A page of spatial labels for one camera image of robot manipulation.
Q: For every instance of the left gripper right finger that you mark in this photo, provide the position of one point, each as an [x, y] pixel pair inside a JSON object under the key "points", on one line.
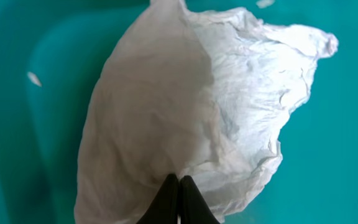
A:
{"points": [[193, 208]]}

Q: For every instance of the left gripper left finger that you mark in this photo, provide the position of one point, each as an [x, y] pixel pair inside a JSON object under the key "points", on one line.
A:
{"points": [[163, 209]]}

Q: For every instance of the white napkin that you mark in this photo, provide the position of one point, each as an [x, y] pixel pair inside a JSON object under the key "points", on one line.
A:
{"points": [[203, 94]]}

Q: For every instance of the teal serving tray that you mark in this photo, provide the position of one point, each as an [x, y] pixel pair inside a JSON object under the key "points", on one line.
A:
{"points": [[52, 53]]}

